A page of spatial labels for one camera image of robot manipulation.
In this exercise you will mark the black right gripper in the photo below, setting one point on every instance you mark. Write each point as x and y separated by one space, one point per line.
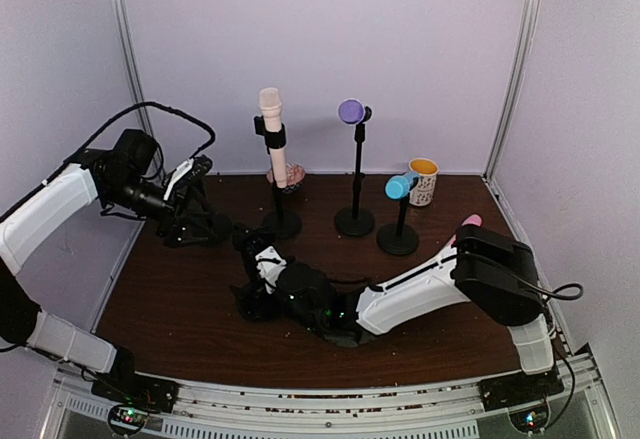
255 292

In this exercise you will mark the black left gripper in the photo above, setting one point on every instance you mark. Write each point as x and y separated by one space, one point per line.
170 228

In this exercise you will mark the pink microphone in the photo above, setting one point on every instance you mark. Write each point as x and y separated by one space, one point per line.
474 219

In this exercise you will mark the black clamp microphone stand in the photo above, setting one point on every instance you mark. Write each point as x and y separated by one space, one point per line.
221 224

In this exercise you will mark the black stand of glitter microphone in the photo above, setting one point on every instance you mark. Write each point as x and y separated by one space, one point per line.
307 296

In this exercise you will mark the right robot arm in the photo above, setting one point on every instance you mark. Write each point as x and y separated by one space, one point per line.
477 265

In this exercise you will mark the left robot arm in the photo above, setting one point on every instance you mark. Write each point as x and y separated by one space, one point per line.
114 177

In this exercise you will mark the black stand of cream microphone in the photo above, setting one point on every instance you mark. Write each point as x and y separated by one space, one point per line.
285 224

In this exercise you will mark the black stand of purple microphone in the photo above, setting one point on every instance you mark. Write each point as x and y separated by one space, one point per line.
356 221

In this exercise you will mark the cream white microphone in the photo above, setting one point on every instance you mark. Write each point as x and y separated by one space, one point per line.
271 107

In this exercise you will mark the black stand of blue microphone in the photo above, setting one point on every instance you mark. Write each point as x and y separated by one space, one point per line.
398 239

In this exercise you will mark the blue microphone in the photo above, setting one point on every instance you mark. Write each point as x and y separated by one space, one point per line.
400 186

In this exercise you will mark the purple microphone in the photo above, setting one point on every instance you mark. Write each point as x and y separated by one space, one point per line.
352 111

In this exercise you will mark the red patterned ceramic bowl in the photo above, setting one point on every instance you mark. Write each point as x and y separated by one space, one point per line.
295 177

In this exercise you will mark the white floral mug yellow inside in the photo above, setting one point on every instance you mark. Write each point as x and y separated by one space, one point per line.
422 194

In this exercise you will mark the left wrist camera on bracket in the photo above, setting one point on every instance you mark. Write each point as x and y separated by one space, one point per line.
186 174

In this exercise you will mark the aluminium left rear frame post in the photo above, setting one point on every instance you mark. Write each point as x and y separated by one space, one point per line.
133 77

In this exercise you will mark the aluminium frame post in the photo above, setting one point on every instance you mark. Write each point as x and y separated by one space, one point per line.
133 77
527 28

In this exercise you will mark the aluminium right rear frame post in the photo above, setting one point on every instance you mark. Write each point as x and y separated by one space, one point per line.
527 28

